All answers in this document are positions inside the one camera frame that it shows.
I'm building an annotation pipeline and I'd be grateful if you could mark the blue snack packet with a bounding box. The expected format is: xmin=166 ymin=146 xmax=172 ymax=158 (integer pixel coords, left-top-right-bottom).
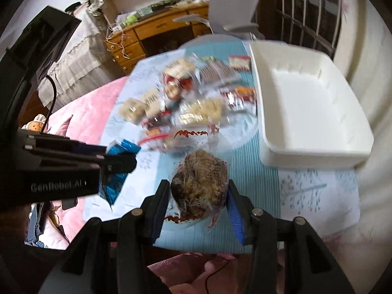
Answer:
xmin=98 ymin=139 xmax=141 ymax=207

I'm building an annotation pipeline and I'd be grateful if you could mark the small rice cracker bag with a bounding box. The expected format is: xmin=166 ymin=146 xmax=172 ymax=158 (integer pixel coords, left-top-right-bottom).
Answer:
xmin=118 ymin=98 xmax=147 ymax=124

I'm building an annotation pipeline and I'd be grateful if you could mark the brown shredded snack bag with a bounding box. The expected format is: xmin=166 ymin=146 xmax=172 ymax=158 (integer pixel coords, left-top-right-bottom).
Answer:
xmin=170 ymin=149 xmax=229 ymax=222

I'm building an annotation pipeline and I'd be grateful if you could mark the clear bag red print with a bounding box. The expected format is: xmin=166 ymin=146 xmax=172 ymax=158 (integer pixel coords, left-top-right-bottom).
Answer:
xmin=137 ymin=125 xmax=229 ymax=155

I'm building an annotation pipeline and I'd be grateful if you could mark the yellow rice cracker bag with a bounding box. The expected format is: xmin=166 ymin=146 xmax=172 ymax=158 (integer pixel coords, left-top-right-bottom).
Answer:
xmin=173 ymin=98 xmax=228 ymax=125

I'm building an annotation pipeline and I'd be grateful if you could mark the Calleton bread bag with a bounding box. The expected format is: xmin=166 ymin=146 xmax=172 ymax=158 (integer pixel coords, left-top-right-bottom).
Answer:
xmin=162 ymin=58 xmax=196 ymax=78

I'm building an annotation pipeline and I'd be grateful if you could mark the stuffed toy doll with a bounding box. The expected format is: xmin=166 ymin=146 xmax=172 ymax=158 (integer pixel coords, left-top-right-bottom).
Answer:
xmin=22 ymin=114 xmax=47 ymax=132

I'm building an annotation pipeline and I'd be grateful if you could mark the pink quilted blanket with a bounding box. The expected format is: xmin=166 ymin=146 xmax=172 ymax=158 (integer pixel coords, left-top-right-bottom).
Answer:
xmin=38 ymin=77 xmax=127 ymax=250

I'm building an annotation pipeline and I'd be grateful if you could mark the teal striped table runner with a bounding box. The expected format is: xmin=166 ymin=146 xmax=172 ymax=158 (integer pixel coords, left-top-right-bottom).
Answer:
xmin=155 ymin=42 xmax=280 ymax=254

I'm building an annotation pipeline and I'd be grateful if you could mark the beige label cracker packet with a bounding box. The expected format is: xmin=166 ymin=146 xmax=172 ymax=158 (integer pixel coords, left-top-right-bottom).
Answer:
xmin=140 ymin=88 xmax=161 ymax=118

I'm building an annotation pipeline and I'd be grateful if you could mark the white leaf-print tablecloth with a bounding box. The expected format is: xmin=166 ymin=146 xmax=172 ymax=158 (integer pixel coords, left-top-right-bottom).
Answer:
xmin=82 ymin=35 xmax=362 ymax=253

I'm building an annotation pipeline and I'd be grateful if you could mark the red white cartoon snack bag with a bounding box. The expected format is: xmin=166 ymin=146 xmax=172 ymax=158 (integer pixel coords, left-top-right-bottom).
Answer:
xmin=162 ymin=73 xmax=197 ymax=101

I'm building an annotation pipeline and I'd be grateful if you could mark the beige lace-covered furniture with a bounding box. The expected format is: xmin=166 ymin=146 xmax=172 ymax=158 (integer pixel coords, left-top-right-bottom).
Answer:
xmin=38 ymin=9 xmax=123 ymax=111

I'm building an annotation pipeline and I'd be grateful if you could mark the white plastic storage bin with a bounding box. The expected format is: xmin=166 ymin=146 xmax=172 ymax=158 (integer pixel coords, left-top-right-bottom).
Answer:
xmin=249 ymin=40 xmax=374 ymax=169

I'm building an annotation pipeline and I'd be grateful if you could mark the red brown snack packet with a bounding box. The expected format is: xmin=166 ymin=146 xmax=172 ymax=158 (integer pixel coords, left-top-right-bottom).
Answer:
xmin=219 ymin=86 xmax=257 ymax=115

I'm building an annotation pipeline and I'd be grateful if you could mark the small green snack packet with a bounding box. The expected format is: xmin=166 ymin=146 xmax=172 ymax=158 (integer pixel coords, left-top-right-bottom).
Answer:
xmin=201 ymin=56 xmax=216 ymax=62

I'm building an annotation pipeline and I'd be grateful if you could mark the wooden desk with drawers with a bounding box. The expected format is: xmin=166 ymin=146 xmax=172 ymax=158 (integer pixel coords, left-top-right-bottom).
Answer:
xmin=105 ymin=2 xmax=211 ymax=75

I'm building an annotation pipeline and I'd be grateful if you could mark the small red white packet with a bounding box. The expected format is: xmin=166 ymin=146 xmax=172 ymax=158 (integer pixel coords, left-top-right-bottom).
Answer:
xmin=229 ymin=56 xmax=251 ymax=71

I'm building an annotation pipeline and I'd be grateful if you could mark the grey office chair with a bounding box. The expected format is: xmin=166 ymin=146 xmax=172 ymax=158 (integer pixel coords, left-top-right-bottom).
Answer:
xmin=173 ymin=0 xmax=264 ymax=40

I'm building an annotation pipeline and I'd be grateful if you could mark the white floral curtain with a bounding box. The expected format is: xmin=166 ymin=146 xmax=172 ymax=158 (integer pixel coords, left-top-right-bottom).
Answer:
xmin=334 ymin=0 xmax=391 ymax=293

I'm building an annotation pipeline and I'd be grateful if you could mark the metal window grille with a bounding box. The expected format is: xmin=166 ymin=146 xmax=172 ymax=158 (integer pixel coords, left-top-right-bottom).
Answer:
xmin=274 ymin=0 xmax=342 ymax=58

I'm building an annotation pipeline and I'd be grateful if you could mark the black cable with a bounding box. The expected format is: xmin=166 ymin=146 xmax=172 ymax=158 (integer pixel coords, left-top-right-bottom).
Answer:
xmin=41 ymin=74 xmax=58 ymax=132

